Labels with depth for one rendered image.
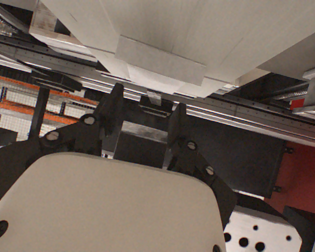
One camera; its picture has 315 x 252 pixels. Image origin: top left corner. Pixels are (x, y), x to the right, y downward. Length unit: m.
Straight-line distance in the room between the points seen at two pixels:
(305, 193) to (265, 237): 0.75
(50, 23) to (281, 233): 0.54
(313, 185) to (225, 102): 0.67
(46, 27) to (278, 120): 0.73
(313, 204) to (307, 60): 0.78
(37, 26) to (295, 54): 0.48
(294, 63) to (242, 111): 0.24
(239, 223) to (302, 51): 0.32
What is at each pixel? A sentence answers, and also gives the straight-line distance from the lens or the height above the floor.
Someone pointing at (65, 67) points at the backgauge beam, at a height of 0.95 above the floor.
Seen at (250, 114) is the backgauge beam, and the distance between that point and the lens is 0.59.
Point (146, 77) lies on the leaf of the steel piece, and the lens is 0.21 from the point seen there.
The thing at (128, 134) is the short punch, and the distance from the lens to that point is 0.24.
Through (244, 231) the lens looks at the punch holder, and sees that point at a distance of 0.30.
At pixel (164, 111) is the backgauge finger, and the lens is 0.43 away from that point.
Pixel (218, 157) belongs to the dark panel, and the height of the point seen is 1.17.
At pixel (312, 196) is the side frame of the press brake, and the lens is 1.04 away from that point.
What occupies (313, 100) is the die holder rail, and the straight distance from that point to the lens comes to 0.41.
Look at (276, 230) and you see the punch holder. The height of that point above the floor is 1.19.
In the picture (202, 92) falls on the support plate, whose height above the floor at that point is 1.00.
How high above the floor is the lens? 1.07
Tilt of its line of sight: 1 degrees up
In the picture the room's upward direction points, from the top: 165 degrees counter-clockwise
